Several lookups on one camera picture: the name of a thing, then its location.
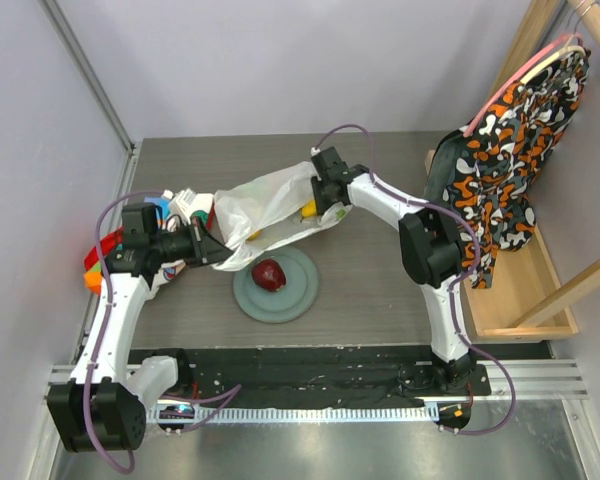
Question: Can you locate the white plastic bag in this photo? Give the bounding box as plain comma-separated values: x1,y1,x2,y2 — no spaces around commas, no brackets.
212,161,351,272

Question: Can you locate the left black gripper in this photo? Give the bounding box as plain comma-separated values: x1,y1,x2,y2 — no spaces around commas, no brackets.
150,216,235,269

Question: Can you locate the wooden clothes rack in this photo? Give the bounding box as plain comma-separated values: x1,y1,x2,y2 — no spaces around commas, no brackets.
424,0,600,342

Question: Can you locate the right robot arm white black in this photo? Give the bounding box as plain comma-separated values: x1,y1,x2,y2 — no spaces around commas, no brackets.
311,147,476,395

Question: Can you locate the orange black patterned garment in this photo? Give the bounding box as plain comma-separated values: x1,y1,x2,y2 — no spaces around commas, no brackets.
424,48,591,289

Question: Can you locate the yellow fake fruit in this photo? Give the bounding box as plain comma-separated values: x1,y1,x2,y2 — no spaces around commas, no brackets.
300,200,319,219

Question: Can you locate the red fake apple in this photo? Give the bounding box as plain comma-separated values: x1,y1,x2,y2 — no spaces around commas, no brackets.
251,258,287,292

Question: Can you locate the cream clothes hanger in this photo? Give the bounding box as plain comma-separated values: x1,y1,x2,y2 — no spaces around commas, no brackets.
520,44,586,84

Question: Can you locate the grey-blue round plate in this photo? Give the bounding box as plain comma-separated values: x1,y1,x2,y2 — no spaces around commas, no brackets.
232,246,320,324

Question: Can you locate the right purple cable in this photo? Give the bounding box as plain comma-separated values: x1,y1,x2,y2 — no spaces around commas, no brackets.
311,122,518,436

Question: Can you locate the white slotted cable duct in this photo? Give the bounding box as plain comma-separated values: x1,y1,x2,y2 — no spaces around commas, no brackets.
146,403,439,425

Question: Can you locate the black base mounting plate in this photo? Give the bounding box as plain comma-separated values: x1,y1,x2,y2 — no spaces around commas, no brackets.
134,344,491,407

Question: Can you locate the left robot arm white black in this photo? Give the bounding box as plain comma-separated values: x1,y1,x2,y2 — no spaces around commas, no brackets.
47,203,232,453

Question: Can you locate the pink clothes hanger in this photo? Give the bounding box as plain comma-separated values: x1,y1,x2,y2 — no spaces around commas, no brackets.
463,33,582,138

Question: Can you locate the yellow fake lemon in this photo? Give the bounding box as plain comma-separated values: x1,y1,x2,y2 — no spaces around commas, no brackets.
247,230,262,241

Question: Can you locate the colourful rainbow cartoon cloth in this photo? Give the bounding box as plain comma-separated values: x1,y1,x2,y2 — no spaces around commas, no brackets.
84,192,214,298

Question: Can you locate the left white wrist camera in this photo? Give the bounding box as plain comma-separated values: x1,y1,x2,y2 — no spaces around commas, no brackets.
161,188,196,224

